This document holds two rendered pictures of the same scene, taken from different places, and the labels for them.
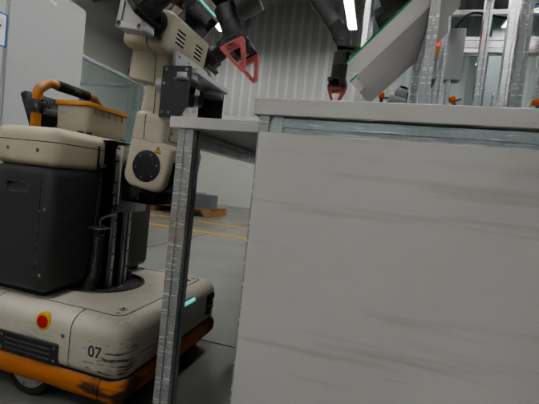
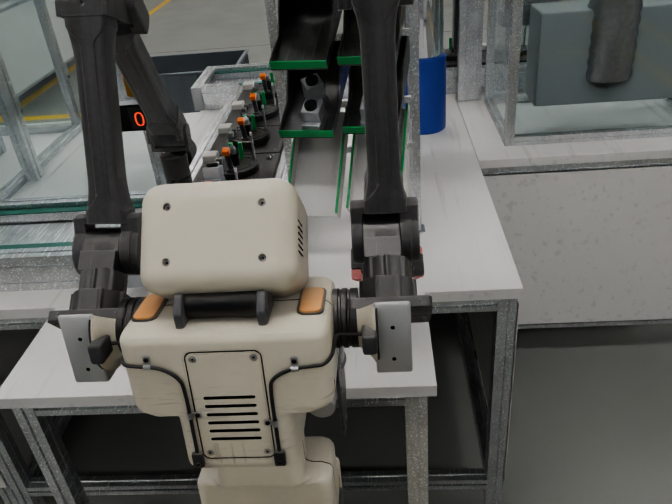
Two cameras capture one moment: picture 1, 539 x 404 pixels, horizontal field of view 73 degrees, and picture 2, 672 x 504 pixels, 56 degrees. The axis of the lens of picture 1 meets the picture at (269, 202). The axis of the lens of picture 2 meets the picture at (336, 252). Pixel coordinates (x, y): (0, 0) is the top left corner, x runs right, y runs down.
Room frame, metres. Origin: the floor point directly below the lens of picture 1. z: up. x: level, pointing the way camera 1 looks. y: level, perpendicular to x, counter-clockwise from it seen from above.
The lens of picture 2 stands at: (1.29, 1.14, 1.73)
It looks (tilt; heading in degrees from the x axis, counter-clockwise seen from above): 31 degrees down; 259
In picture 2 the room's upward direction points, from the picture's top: 6 degrees counter-clockwise
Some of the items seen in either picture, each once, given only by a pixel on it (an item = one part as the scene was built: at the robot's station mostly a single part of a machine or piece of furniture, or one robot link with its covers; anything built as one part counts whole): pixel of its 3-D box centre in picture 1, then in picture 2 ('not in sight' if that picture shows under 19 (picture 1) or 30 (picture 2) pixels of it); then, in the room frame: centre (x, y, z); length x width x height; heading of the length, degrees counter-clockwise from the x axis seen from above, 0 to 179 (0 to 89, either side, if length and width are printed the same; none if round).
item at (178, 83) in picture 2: not in sight; (191, 83); (1.34, -2.55, 0.73); 0.62 x 0.42 x 0.23; 164
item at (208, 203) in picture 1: (190, 202); not in sight; (7.03, 1.52, 0.20); 1.20 x 0.80 x 0.41; 74
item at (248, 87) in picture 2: not in sight; (267, 83); (1.03, -1.36, 1.01); 0.24 x 0.24 x 0.13; 74
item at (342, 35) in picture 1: (353, 51); (175, 144); (1.37, -0.25, 1.23); 0.11 x 0.09 x 0.12; 77
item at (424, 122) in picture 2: not in sight; (424, 92); (0.51, -1.01, 0.99); 0.16 x 0.16 x 0.27
